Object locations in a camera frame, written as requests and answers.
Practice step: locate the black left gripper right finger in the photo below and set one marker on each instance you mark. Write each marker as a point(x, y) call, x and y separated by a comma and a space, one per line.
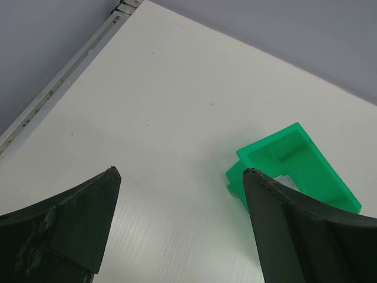
point(301, 239)

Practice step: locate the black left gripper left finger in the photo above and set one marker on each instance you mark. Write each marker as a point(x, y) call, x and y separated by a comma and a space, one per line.
point(62, 238)

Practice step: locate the silver card in bin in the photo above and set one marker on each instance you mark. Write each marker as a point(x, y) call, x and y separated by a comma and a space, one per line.
point(286, 181)

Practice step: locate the green plastic bin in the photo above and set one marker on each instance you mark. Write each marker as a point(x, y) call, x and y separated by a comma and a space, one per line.
point(292, 152)

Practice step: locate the aluminium table edge rail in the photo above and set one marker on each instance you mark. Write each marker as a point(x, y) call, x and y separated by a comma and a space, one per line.
point(119, 15)

